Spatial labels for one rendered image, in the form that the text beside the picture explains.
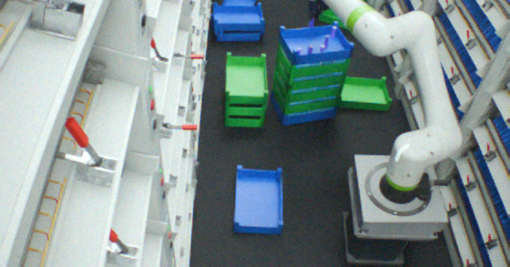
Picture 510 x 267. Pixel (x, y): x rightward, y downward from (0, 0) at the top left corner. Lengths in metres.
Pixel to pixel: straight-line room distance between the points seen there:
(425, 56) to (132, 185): 1.15
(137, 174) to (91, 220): 0.29
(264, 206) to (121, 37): 1.56
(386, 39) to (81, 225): 1.21
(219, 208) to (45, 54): 1.73
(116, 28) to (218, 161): 1.67
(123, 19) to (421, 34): 1.20
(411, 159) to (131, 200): 1.04
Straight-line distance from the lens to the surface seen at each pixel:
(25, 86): 0.35
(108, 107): 0.61
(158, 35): 1.06
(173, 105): 1.19
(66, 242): 0.49
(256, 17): 2.99
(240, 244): 1.96
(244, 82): 2.36
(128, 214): 0.74
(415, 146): 1.59
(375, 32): 1.53
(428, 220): 1.72
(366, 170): 1.80
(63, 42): 0.39
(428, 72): 1.65
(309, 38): 2.30
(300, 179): 2.19
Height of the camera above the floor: 1.72
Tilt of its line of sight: 46 degrees down
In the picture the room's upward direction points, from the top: 6 degrees clockwise
